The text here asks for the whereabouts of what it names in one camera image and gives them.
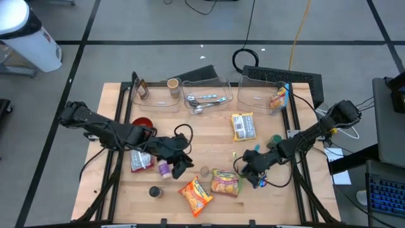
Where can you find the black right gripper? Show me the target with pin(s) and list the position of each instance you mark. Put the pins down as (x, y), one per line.
(262, 160)

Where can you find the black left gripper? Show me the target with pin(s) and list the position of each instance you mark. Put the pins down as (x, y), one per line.
(167, 147)

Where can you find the purple label white jar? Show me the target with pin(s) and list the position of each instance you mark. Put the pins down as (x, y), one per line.
(164, 169)

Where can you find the pink lime shrimp ramen packet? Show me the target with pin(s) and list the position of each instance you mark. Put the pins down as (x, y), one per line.
(226, 183)

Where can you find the red Maruchan ramen packet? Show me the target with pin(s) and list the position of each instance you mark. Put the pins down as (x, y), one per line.
(140, 163)

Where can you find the yellow ramen packet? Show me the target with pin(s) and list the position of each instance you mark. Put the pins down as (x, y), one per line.
(243, 126)

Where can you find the blue-edged beef ramen packet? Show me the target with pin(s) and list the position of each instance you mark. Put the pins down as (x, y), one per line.
(278, 100)

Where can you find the brown label spice jar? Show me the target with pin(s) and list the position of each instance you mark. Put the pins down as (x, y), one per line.
(143, 90)

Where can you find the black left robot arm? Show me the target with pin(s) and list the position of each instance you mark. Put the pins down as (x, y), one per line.
(104, 130)

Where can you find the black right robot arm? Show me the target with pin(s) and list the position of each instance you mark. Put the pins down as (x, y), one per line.
(316, 130)

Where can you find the small clear glass jar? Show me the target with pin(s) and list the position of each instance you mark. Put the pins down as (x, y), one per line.
(204, 171)

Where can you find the orange Maruchan ramen packet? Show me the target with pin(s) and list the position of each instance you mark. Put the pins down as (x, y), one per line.
(196, 196)

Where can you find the black lid jar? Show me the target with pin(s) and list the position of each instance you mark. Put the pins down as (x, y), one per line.
(155, 191)

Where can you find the green lid spice jar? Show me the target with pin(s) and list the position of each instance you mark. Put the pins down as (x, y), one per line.
(274, 140)

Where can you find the red bowl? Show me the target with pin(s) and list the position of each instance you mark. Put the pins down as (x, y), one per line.
(142, 122)

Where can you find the clear plastic bin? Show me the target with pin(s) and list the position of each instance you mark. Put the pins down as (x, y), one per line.
(158, 106)
(221, 88)
(253, 92)

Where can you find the white paper sheet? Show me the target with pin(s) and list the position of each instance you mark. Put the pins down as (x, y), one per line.
(341, 179)

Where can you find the black flat panel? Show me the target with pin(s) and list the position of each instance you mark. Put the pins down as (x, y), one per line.
(199, 74)

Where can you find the black side table bar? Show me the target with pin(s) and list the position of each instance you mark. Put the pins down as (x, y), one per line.
(354, 158)

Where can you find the white computer mouse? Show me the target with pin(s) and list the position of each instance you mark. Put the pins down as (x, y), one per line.
(362, 198)

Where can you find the black perforated case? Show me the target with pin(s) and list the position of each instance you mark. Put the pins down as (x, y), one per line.
(300, 79)

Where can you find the blue backlit keyboard laptop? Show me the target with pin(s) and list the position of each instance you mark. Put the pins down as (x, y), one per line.
(386, 193)

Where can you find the grey laptop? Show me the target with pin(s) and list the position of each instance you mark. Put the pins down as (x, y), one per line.
(389, 126)

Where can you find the black electronic device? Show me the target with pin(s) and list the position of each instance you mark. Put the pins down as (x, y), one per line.
(399, 98)

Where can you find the black chair base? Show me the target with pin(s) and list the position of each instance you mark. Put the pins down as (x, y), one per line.
(4, 106)

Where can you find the white trash can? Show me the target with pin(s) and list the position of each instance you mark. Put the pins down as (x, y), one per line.
(31, 47)

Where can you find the black aluminium table frame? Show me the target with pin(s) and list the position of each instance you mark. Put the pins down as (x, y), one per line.
(125, 86)

